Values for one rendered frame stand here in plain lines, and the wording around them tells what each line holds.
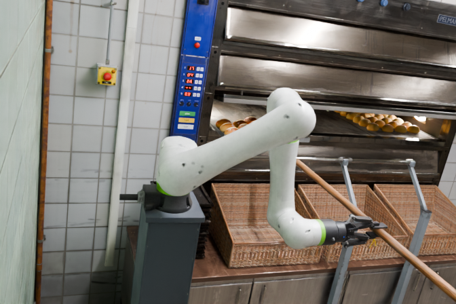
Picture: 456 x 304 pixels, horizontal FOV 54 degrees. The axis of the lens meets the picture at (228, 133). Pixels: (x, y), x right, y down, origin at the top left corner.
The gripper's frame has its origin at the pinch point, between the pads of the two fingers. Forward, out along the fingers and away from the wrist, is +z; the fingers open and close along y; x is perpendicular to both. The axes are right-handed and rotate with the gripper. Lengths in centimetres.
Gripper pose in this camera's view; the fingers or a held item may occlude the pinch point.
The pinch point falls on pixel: (376, 229)
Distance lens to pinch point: 183.1
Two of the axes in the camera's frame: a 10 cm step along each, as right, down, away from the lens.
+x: 3.4, 3.4, -8.8
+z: 9.3, 0.5, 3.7
